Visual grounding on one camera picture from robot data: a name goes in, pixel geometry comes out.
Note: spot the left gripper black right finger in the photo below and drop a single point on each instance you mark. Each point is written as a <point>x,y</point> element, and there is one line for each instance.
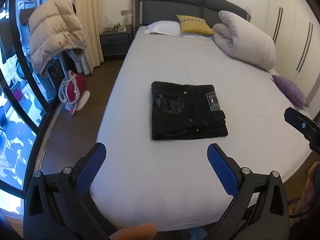
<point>259,208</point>

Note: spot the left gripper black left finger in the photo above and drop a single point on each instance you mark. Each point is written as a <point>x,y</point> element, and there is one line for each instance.
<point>59,206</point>

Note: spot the black denim pants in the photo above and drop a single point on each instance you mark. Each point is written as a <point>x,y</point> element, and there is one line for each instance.
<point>186,112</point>

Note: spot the right hand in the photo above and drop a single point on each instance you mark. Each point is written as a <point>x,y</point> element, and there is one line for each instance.
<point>308,194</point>

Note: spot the left hand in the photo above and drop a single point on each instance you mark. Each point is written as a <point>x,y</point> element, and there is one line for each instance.
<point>144,231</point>

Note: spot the purple cushion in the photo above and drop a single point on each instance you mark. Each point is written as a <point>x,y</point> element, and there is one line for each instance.
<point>291,91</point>

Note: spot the white bed mattress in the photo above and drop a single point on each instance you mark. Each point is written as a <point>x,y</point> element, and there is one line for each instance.
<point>170,182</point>

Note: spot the white wardrobe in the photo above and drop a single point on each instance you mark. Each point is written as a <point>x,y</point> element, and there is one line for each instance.
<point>295,31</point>

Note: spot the rolled white duvet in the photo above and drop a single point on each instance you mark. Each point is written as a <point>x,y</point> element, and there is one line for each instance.
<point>243,41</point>

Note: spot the black laundry basket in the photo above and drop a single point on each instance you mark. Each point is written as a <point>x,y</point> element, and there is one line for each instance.
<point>51,78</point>

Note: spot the yellow cushion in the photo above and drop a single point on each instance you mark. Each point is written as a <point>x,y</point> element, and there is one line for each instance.
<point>191,24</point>

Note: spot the white pillow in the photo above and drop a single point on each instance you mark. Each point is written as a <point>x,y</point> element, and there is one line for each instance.
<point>170,28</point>

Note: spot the dark grey nightstand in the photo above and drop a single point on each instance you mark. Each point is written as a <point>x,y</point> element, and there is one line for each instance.
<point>114,43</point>

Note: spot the beige puffer jacket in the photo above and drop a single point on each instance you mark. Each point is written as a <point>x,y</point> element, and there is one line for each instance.
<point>55,28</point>

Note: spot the dark grey headboard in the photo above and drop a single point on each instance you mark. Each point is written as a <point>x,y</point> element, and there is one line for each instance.
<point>145,12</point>

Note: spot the cream curtain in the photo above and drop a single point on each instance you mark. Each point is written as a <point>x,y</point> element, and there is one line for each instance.
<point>88,14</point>

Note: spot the red bag with white rope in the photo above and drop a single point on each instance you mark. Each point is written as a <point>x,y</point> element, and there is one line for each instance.
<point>73,92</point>

